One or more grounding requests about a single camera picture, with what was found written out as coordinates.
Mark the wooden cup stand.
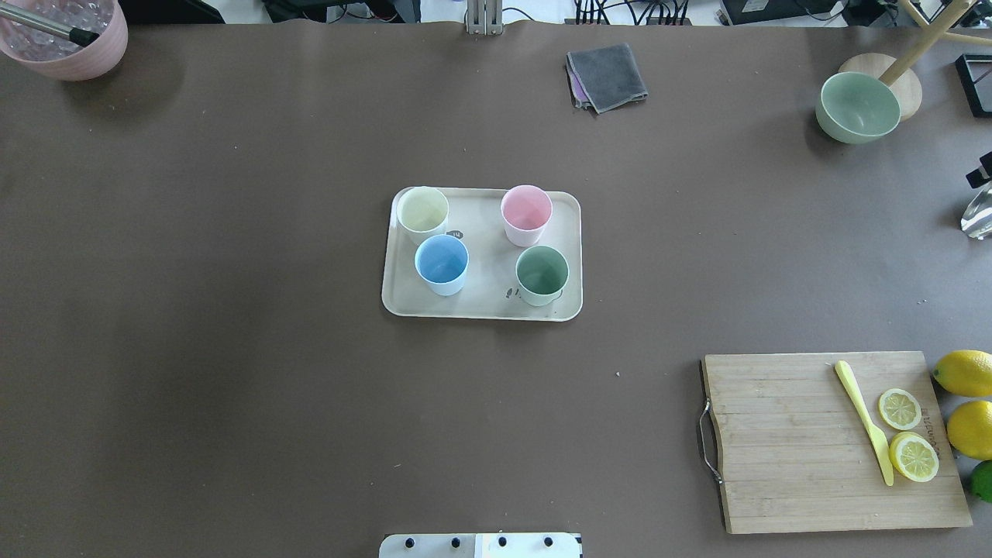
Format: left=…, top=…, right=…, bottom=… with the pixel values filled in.
left=839, top=1, right=990, bottom=122

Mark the metal scoop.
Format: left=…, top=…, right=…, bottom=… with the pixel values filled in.
left=960, top=183, right=991, bottom=240

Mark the green plastic cup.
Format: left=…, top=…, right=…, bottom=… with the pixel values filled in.
left=515, top=245, right=570, bottom=307

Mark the green bowl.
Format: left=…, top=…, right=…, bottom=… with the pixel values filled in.
left=815, top=73, right=902, bottom=145

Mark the pink bowl with ice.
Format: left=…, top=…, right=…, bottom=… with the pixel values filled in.
left=1, top=1, right=129, bottom=81

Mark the grey folded cloth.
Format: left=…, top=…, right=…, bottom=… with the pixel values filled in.
left=566, top=43, right=649, bottom=114

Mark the wooden cutting board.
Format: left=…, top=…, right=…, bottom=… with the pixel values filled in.
left=701, top=352, right=972, bottom=536

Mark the metal tool in bowl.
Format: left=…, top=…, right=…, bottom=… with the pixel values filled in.
left=1, top=1, right=100, bottom=47

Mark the cream plastic cup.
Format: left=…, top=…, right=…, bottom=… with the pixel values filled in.
left=397, top=186, right=450, bottom=245

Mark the pink plastic cup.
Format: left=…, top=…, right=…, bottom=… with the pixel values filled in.
left=500, top=184, right=553, bottom=247

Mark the whole yellow lemon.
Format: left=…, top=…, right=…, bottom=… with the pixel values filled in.
left=946, top=400, right=991, bottom=460
left=932, top=350, right=991, bottom=397

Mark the green lime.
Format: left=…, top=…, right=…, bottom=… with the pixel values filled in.
left=970, top=460, right=992, bottom=504

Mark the lemon half slice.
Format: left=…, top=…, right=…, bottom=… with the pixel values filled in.
left=877, top=387, right=922, bottom=431
left=889, top=432, right=939, bottom=483

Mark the blue plastic cup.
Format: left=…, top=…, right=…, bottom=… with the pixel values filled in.
left=414, top=234, right=469, bottom=297

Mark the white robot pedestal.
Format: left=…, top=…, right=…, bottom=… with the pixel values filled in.
left=378, top=531, right=584, bottom=557

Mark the yellow plastic knife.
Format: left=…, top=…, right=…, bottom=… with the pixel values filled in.
left=834, top=360, right=895, bottom=487

